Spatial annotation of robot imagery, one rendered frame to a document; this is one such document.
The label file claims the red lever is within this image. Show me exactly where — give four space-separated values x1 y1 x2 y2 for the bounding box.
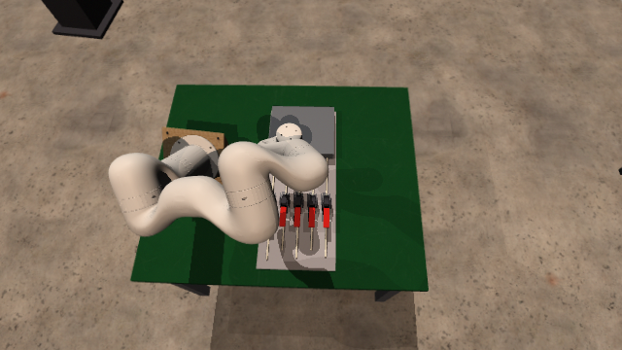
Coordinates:
279 199 290 227
294 200 303 228
307 199 318 228
322 201 331 228

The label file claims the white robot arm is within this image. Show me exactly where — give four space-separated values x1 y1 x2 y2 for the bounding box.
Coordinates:
108 123 328 244

